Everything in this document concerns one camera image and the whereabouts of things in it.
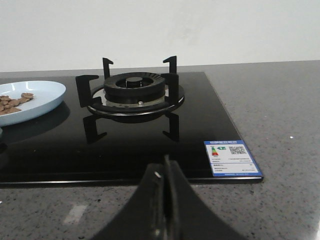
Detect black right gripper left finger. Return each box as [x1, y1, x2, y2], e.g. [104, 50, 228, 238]
[93, 163, 165, 240]

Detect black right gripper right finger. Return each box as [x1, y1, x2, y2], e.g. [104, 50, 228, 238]
[164, 157, 245, 240]

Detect light blue plate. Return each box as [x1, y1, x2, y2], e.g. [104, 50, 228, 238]
[0, 80, 66, 127]

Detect brown meat slices pile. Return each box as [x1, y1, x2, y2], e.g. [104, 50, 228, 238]
[0, 92, 34, 115]

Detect blue energy label sticker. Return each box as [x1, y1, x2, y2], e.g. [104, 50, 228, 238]
[204, 140, 263, 178]

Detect black glass gas cooktop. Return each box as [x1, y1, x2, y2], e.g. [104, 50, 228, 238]
[0, 72, 263, 187]

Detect right black pan support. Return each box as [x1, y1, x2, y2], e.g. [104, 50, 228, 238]
[75, 56, 185, 117]

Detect right black gas burner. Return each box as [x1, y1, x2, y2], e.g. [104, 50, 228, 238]
[104, 72, 166, 104]

